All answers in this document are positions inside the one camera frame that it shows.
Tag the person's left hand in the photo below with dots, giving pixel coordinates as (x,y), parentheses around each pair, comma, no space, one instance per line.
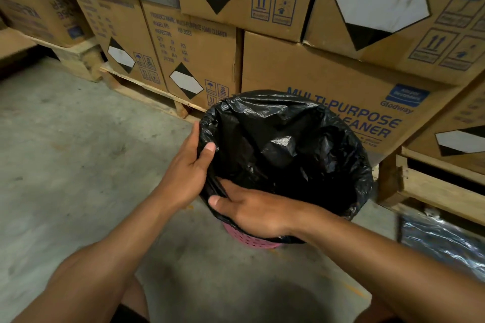
(183,175)

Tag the pink plastic basket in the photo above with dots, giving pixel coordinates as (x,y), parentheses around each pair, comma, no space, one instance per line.
(252,240)

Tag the wooden pallet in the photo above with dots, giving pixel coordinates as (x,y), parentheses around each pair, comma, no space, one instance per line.
(77,57)
(151,95)
(432,186)

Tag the person's right thumb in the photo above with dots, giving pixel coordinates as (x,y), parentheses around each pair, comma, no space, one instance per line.
(221,204)

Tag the person's left thumb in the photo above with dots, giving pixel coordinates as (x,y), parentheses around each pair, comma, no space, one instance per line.
(207,155)

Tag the person's right hand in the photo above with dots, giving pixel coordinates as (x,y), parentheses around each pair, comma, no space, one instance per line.
(261,214)

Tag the clear plastic sheet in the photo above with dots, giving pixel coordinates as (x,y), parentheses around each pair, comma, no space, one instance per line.
(443,243)

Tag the person's left forearm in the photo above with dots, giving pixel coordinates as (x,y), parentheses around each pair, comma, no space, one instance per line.
(102,266)

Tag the black plastic garbage bag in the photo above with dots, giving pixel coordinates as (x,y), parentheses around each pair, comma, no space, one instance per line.
(288,152)

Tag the person's left leg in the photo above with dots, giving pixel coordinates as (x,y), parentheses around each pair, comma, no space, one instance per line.
(132,302)

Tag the stack of cardboard boxes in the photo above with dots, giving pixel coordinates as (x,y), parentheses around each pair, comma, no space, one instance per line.
(288,31)

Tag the person's right forearm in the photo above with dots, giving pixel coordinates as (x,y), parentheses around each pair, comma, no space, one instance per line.
(390,269)

